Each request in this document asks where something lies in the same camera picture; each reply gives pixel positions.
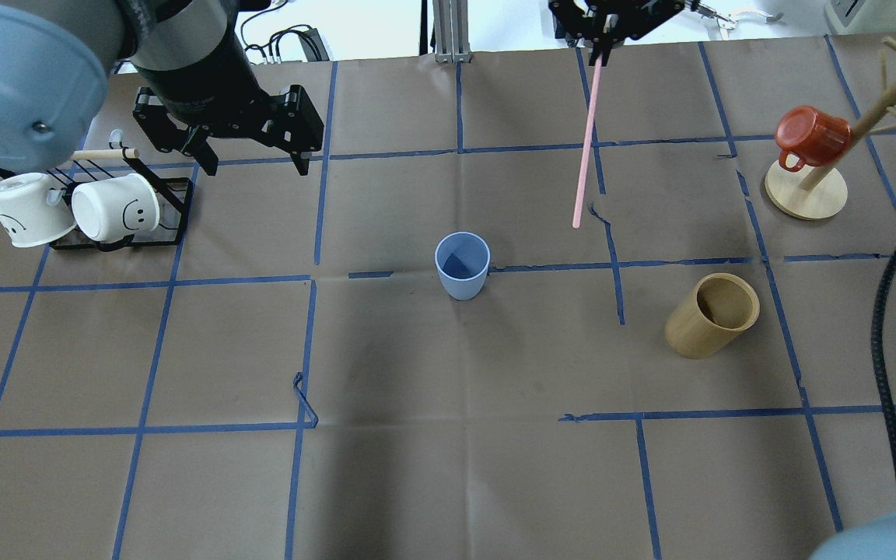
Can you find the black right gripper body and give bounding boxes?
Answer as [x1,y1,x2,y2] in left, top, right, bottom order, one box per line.
[548,1,686,50]

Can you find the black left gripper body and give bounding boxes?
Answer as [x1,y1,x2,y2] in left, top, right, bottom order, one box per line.
[132,84,326,175]

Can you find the pink chopstick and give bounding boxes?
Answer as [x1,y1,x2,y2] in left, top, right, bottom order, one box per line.
[572,61,602,229]

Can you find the light blue plastic cup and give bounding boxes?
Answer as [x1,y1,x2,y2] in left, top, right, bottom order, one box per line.
[434,231,492,301]

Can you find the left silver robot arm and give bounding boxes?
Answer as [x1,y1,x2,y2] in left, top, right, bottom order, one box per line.
[0,1,324,175]

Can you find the white mug plain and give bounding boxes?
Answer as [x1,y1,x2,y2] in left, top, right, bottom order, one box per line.
[71,173,160,243]

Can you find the long metal grabber rod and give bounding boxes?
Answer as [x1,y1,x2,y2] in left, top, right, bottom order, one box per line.
[684,1,784,41]

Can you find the white smiley face mug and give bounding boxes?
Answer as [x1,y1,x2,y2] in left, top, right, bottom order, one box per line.
[0,173,77,248]

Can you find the red mug on tree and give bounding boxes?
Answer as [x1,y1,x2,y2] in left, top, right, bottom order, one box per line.
[774,105,851,173]

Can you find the wooden mug tree stand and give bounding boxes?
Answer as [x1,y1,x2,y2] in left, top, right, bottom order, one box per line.
[764,37,896,221]

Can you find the brown paper table cover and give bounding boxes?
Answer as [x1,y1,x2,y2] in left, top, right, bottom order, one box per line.
[0,36,896,559]

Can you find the bamboo cylinder holder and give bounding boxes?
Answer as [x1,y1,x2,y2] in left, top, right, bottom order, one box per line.
[663,272,761,359]

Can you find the black wire cup rack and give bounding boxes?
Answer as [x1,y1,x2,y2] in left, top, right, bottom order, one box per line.
[47,128,195,252]

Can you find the aluminium frame post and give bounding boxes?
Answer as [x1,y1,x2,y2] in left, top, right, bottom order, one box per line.
[419,1,472,64]

